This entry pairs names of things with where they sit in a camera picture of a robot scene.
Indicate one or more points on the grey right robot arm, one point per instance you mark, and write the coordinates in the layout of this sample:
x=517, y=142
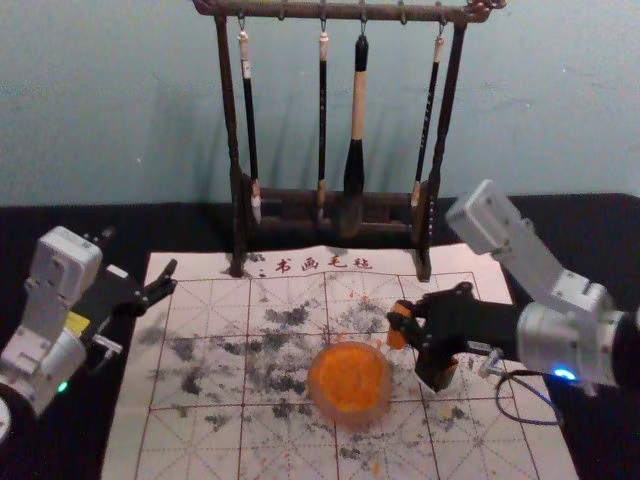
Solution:
x=550, y=280

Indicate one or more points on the thin black brush, tan ferrule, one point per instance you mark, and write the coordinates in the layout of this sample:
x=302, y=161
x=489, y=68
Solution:
x=429, y=110

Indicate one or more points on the thin black calligraphy brush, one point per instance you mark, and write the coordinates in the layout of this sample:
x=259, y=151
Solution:
x=323, y=100

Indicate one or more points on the white gridded calligraphy felt mat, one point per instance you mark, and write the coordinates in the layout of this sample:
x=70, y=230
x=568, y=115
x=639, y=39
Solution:
x=225, y=325

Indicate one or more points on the clear bowl of orange paint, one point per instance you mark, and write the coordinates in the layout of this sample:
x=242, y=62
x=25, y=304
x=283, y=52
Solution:
x=350, y=382

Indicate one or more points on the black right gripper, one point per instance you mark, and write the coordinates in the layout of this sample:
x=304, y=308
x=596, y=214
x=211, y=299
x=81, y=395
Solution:
x=470, y=322

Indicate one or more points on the black table cloth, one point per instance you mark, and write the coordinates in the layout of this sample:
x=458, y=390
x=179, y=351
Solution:
x=75, y=440

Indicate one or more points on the thin black brush, white tip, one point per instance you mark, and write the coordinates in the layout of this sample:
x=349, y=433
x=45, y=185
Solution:
x=249, y=100

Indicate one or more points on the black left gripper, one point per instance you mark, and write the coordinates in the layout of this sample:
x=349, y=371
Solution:
x=112, y=295

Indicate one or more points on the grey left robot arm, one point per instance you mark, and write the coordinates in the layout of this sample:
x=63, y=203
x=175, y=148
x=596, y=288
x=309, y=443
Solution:
x=49, y=300

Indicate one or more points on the dark wooden brush rack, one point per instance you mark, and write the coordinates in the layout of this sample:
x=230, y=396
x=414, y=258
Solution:
x=227, y=125

